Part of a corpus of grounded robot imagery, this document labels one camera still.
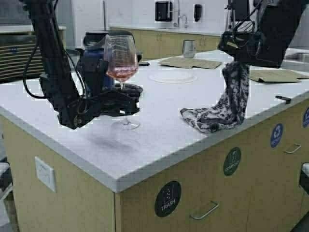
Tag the black trash sticker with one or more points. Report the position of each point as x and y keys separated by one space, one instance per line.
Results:
x=167 y=199

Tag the robot base right corner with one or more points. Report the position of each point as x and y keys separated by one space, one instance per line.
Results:
x=304 y=177

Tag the wood kitchen island cabinet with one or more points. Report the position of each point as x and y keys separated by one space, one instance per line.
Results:
x=249 y=182

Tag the clear round plate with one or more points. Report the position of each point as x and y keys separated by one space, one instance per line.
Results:
x=172 y=77

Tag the tan placemat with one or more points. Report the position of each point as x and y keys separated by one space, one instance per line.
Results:
x=277 y=76
x=189 y=63

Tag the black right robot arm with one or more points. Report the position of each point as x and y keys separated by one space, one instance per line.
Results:
x=275 y=20

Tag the recycle drawer steel handle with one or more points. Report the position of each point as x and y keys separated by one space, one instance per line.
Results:
x=292 y=148

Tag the small black counter object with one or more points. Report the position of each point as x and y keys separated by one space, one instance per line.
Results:
x=286 y=99

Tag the green compost sticker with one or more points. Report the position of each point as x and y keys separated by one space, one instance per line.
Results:
x=232 y=161

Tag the far wall soap dispenser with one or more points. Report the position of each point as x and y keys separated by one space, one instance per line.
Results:
x=197 y=12

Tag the blue water bottle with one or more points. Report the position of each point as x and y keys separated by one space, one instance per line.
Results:
x=91 y=65

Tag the white island power outlet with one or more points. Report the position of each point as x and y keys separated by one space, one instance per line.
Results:
x=45 y=174

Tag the dark grey plate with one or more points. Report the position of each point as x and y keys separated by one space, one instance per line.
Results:
x=128 y=88

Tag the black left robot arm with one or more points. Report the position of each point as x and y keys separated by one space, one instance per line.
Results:
x=61 y=83

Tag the steel tumbler cup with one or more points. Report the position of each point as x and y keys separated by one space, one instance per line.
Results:
x=189 y=48

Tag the far wood cabinet row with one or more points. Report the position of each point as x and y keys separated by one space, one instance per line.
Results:
x=156 y=44

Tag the near tan placemat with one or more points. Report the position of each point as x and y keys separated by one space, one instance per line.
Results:
x=277 y=76

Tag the far tan placemat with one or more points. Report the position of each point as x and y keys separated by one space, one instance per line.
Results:
x=189 y=63

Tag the grey louvered appliance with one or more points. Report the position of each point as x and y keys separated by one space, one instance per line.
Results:
x=16 y=44

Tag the island steel sink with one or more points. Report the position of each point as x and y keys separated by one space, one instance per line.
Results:
x=297 y=60

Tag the far chrome faucet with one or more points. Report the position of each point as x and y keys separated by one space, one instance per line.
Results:
x=180 y=16

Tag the black wire basket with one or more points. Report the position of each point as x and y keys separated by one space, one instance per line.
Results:
x=245 y=26

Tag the blue recycle sticker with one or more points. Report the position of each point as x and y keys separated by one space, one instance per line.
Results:
x=276 y=135
x=305 y=121

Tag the black grey patterned cloth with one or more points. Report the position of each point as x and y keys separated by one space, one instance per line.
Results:
x=229 y=111

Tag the trash drawer steel handle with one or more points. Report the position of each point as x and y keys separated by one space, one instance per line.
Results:
x=204 y=211

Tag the clear wine glass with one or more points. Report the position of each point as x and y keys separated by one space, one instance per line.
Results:
x=120 y=53

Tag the robot base left corner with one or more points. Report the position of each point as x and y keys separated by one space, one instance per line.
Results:
x=6 y=181

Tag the far wall towel dispenser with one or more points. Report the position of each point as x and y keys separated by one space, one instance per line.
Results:
x=164 y=11

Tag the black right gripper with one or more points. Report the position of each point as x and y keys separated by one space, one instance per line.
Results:
x=242 y=46

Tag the black phone on counter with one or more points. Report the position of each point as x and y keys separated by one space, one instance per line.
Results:
x=144 y=63

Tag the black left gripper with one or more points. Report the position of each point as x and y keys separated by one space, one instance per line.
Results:
x=113 y=103

